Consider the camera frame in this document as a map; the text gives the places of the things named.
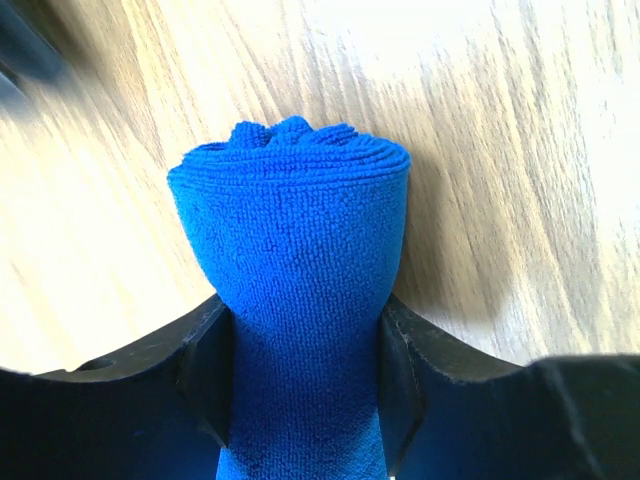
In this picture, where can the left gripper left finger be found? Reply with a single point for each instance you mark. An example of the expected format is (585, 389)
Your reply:
(193, 355)

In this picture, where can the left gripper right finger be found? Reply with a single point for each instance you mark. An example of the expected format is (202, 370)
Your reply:
(446, 408)

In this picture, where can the blue towel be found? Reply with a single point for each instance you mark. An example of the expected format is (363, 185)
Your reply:
(300, 232)

